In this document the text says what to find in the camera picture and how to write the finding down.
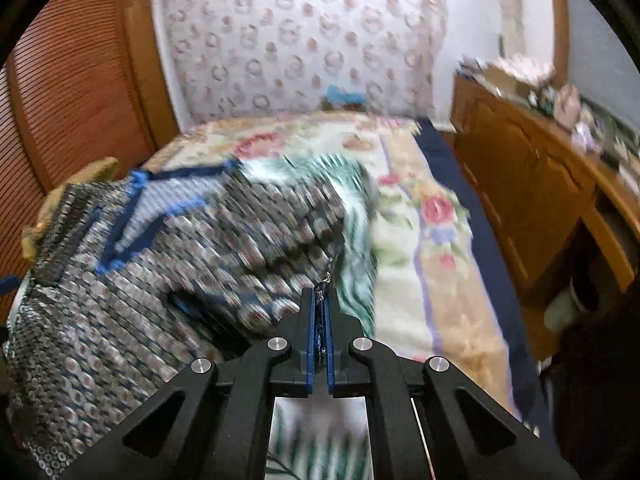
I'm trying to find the cardboard box with blue cloth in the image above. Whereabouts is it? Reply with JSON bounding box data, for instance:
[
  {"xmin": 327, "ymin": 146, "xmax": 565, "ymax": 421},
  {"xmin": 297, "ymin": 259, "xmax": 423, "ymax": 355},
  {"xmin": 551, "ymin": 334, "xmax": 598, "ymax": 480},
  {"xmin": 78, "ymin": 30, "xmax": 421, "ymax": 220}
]
[{"xmin": 322, "ymin": 85, "xmax": 371, "ymax": 111}]

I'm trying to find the wooden window frame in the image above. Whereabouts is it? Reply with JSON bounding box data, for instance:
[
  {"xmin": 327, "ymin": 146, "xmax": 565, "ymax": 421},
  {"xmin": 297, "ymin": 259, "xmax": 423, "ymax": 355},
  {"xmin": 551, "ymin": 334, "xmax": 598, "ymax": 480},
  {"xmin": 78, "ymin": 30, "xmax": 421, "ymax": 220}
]
[{"xmin": 547, "ymin": 0, "xmax": 573, "ymax": 76}]

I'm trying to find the grey window blind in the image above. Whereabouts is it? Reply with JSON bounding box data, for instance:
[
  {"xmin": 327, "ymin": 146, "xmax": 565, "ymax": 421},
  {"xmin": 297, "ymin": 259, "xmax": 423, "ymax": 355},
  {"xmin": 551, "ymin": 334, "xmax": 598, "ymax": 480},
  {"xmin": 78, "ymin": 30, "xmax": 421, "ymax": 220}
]
[{"xmin": 562, "ymin": 0, "xmax": 640, "ymax": 131}]

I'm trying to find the navy medallion print garment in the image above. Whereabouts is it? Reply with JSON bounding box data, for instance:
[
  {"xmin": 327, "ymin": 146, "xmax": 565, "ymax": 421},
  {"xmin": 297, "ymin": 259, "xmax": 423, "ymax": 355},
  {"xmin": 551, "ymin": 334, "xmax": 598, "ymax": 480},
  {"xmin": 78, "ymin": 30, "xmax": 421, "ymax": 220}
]
[{"xmin": 0, "ymin": 160, "xmax": 351, "ymax": 480}]

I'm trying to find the floral cloth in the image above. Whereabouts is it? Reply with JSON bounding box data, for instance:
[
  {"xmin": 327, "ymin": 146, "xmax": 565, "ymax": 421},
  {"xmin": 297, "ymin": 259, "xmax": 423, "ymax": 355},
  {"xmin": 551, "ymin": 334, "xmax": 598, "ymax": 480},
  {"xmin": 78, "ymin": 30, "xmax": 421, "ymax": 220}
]
[{"xmin": 492, "ymin": 55, "xmax": 556, "ymax": 86}]

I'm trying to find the navy bed sheet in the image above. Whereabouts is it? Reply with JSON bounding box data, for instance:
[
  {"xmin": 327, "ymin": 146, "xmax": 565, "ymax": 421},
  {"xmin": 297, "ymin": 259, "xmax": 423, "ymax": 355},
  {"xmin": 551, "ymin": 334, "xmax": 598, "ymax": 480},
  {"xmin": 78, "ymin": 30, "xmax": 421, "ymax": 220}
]
[{"xmin": 415, "ymin": 117, "xmax": 561, "ymax": 451}]

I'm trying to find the palm leaf print sheet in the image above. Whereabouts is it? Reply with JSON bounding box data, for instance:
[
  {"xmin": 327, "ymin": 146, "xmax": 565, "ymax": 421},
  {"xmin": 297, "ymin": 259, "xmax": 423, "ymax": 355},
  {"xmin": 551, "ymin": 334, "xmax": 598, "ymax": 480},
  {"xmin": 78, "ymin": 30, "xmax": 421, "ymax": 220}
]
[{"xmin": 245, "ymin": 152, "xmax": 386, "ymax": 480}]

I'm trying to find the white trash bin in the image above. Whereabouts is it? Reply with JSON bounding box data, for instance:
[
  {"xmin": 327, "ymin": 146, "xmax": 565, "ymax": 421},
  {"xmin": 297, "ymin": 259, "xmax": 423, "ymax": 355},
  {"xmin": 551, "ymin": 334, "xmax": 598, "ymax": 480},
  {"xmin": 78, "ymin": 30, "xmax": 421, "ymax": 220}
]
[{"xmin": 544, "ymin": 275, "xmax": 601, "ymax": 333}]

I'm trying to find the beige lace curtain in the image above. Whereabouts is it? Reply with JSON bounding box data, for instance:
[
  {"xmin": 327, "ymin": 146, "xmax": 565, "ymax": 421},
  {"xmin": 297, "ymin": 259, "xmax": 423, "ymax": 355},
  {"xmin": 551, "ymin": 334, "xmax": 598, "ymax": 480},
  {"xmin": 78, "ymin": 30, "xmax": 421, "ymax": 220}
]
[{"xmin": 487, "ymin": 0, "xmax": 526, "ymax": 61}]

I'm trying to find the wooden sideboard cabinet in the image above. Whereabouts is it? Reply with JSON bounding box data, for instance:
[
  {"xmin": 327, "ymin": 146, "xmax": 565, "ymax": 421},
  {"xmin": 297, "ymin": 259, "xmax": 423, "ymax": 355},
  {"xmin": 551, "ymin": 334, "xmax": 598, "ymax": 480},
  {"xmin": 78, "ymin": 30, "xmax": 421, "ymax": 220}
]
[{"xmin": 450, "ymin": 72, "xmax": 640, "ymax": 361}]

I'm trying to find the floral blanket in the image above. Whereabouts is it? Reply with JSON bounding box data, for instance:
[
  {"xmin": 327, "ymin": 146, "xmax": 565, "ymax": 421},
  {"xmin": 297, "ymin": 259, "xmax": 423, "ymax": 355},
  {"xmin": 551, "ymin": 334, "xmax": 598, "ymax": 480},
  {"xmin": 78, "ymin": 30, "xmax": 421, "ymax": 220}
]
[{"xmin": 140, "ymin": 112, "xmax": 526, "ymax": 411}]

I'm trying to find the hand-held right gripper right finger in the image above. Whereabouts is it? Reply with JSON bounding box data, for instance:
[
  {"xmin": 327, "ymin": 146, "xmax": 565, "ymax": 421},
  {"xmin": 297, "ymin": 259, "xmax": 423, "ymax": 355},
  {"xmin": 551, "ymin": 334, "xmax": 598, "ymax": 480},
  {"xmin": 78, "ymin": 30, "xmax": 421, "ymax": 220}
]
[{"xmin": 322, "ymin": 300, "xmax": 581, "ymax": 480}]

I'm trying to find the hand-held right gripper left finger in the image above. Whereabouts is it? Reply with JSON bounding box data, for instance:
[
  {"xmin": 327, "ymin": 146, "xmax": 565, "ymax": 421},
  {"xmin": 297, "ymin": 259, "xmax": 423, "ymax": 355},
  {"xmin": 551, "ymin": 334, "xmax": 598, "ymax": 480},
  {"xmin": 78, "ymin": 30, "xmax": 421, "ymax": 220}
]
[{"xmin": 62, "ymin": 287, "xmax": 316, "ymax": 480}]

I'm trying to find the lavender packet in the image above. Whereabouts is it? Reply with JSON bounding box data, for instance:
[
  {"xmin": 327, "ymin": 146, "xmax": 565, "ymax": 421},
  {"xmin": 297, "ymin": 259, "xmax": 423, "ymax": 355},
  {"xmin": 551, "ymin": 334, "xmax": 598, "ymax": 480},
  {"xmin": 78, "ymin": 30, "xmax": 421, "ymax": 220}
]
[{"xmin": 575, "ymin": 122, "xmax": 601, "ymax": 153}]

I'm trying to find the wooden louvered door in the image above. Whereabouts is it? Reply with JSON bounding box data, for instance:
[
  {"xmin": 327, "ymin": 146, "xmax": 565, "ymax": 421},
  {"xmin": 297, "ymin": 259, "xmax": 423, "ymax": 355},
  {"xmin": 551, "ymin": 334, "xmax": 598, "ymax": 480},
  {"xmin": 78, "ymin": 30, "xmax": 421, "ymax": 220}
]
[{"xmin": 0, "ymin": 0, "xmax": 176, "ymax": 311}]

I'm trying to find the circle print curtain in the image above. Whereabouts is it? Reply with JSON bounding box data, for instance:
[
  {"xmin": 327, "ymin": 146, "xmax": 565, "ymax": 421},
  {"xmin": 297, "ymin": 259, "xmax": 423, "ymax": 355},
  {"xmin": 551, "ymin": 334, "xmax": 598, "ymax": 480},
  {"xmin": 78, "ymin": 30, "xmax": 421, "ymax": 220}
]
[{"xmin": 152, "ymin": 0, "xmax": 448, "ymax": 126}]

